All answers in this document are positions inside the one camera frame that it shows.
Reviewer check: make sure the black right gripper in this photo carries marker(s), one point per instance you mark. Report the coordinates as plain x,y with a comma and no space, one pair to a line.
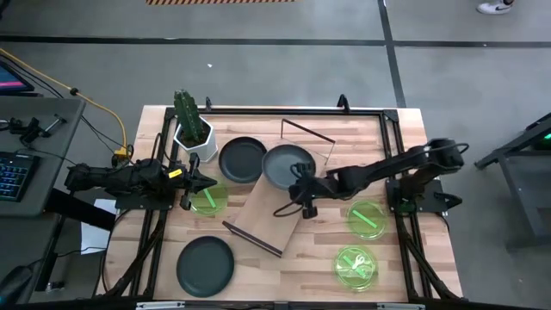
316,185

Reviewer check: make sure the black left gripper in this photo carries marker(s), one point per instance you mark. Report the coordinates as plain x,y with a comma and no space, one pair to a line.
191,189

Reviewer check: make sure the green transparent round plate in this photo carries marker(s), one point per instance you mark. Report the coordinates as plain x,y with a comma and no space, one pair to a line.
366,224
356,269
215,202

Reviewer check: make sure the dark grey round plate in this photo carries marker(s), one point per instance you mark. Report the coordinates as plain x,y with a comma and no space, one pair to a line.
205,267
241,161
280,165

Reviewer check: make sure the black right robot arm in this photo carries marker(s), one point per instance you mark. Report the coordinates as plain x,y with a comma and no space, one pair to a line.
387,165

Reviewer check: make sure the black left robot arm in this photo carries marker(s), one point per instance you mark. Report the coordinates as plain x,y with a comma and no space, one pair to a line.
129,176

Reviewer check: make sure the yellow tape label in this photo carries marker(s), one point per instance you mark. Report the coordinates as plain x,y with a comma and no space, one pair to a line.
175,174

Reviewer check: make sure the white hexagonal plant pot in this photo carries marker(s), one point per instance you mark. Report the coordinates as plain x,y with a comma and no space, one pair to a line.
206,148

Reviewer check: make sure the green cactus plant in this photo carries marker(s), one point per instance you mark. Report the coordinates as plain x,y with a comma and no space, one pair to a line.
188,114

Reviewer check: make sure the black clamp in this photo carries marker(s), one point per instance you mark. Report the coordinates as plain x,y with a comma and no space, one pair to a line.
450,200
208,104
343,103

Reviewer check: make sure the yellow plug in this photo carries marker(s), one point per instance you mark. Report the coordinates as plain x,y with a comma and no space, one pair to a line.
121,151

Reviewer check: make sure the white paper sheet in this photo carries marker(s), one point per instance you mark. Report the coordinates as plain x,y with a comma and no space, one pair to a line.
92,232

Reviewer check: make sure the grey desk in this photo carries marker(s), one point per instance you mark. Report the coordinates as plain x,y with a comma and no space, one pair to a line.
56,129

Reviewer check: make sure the backlit black keyboard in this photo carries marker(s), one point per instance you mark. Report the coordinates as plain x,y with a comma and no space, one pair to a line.
15,176

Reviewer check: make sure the black rounded object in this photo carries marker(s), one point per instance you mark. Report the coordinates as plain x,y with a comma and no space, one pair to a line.
13,284

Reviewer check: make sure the computer monitor with pink screen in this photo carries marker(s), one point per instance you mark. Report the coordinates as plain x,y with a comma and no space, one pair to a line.
10,79

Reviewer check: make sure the black metal stand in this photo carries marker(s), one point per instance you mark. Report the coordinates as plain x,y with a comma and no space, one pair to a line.
536,128

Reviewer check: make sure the person's shoe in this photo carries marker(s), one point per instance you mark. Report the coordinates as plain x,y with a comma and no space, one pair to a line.
495,7

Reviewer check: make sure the wooden shelf with black frame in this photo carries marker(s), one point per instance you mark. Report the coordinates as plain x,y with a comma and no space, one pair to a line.
267,215

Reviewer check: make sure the black aluminium rig frame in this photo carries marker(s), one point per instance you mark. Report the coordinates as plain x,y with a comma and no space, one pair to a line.
280,111

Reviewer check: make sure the silver bracket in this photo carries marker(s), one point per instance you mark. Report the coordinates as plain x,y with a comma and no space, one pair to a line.
159,305
400,306

